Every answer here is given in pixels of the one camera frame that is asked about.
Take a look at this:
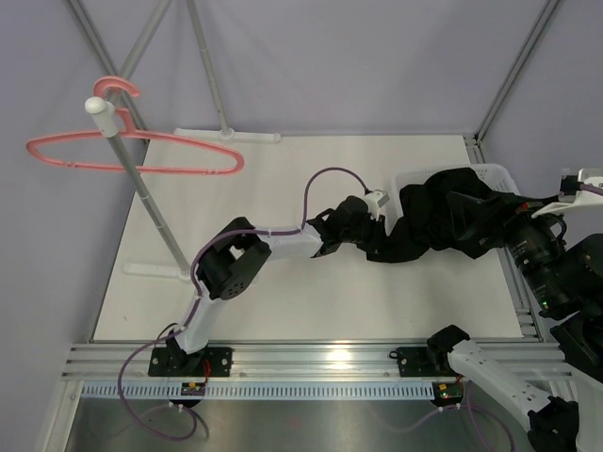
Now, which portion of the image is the black shirt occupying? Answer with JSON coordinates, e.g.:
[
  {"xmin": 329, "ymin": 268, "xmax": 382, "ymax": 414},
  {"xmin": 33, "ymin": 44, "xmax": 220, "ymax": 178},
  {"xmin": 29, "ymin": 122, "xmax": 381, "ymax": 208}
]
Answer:
[{"xmin": 367, "ymin": 168, "xmax": 495, "ymax": 264}]

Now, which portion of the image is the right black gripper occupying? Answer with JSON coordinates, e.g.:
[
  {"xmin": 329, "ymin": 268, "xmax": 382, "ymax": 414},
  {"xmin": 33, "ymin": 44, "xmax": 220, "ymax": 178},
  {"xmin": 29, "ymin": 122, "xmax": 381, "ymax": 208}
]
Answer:
[{"xmin": 447, "ymin": 189, "xmax": 570, "ymax": 312}]

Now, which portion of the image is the pink plastic hanger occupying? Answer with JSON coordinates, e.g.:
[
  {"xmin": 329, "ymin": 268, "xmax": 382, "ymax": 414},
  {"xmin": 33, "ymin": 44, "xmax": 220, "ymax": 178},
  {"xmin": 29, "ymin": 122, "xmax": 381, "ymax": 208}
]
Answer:
[{"xmin": 24, "ymin": 74, "xmax": 245, "ymax": 178}]

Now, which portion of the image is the aluminium frame post right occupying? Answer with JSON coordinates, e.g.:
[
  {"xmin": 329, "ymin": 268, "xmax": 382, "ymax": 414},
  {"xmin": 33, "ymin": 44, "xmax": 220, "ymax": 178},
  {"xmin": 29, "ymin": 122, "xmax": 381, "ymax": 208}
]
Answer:
[{"xmin": 474, "ymin": 0, "xmax": 563, "ymax": 144}]

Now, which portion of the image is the silver white garment rack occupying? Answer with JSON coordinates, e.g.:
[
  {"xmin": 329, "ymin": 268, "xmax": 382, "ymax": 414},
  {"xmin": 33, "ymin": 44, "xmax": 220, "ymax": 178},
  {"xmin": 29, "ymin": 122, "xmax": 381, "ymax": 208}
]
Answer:
[{"xmin": 85, "ymin": 1, "xmax": 281, "ymax": 280}]

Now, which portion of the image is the white slotted cable duct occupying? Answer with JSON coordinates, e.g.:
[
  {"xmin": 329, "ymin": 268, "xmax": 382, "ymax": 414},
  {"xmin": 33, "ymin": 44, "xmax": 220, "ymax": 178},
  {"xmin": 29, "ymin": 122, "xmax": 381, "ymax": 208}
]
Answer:
[{"xmin": 80, "ymin": 380, "xmax": 434, "ymax": 399}]

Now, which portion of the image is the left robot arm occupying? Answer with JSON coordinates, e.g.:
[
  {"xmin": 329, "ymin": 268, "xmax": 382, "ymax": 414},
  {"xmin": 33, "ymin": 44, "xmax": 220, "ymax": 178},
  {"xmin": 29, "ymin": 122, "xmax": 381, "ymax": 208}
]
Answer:
[{"xmin": 166, "ymin": 190, "xmax": 389, "ymax": 376}]

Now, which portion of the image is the aluminium mounting rail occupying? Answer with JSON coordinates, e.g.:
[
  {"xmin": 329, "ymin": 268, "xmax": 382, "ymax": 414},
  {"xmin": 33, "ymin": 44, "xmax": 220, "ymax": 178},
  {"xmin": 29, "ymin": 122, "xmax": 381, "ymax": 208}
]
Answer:
[{"xmin": 61, "ymin": 341, "xmax": 570, "ymax": 381}]

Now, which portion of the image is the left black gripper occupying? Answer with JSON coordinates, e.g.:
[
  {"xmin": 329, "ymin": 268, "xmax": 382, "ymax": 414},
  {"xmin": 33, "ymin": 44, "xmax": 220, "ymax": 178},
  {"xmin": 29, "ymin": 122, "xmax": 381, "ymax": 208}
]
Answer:
[{"xmin": 339, "ymin": 211, "xmax": 390, "ymax": 253}]

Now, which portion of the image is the white perforated plastic basket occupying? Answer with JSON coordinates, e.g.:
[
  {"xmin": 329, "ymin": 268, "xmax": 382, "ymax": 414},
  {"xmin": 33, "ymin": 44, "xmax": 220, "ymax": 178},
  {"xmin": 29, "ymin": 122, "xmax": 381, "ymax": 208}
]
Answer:
[{"xmin": 393, "ymin": 164, "xmax": 519, "ymax": 195}]

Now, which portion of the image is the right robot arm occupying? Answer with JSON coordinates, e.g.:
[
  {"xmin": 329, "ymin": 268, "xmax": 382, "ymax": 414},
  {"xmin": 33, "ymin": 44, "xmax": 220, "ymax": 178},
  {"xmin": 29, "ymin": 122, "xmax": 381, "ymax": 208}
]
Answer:
[{"xmin": 426, "ymin": 183, "xmax": 602, "ymax": 451}]

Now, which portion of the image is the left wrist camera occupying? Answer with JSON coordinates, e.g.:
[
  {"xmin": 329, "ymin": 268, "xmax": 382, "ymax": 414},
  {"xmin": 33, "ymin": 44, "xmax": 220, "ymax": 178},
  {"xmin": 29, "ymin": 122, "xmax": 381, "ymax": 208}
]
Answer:
[{"xmin": 362, "ymin": 189, "xmax": 389, "ymax": 220}]

